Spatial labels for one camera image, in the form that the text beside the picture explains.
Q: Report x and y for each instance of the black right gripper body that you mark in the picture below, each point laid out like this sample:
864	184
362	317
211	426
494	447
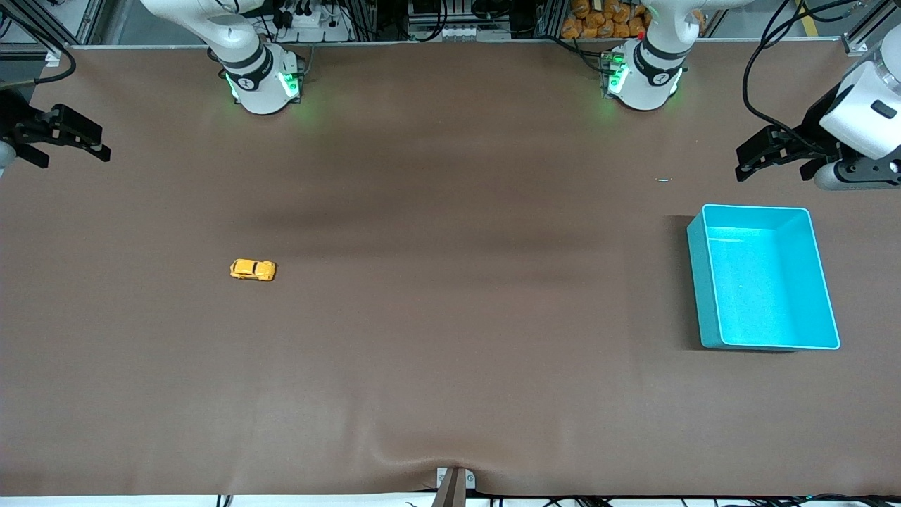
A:
14	118

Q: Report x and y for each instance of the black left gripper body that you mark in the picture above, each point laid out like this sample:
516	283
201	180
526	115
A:
811	132

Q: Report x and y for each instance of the yellow beetle toy car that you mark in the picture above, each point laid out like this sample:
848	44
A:
252	270

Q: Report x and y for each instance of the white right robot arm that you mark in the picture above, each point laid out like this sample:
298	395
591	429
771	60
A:
260	98

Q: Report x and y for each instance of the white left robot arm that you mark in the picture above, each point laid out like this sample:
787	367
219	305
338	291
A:
651	95

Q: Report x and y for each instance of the teal plastic bin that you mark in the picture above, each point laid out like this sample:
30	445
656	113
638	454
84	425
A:
767	296

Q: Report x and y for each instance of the orange snack bags pile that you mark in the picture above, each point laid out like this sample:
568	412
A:
605	21

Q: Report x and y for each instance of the white power strip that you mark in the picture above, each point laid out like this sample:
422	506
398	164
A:
310	21

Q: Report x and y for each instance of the white terminal block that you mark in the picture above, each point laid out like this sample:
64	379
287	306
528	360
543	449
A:
464	32

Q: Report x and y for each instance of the brown table mat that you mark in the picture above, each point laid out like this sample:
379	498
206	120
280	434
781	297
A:
450	282

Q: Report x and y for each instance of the white corner bracket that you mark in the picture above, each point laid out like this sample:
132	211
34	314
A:
855	48
53	58

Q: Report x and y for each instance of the aluminium frame profile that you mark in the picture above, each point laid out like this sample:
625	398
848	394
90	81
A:
84	21
869	24

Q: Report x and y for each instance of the grey metal clamp bracket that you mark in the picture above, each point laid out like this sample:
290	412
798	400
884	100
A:
471	481

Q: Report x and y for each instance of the brown camera post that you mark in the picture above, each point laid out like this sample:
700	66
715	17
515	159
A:
450	493

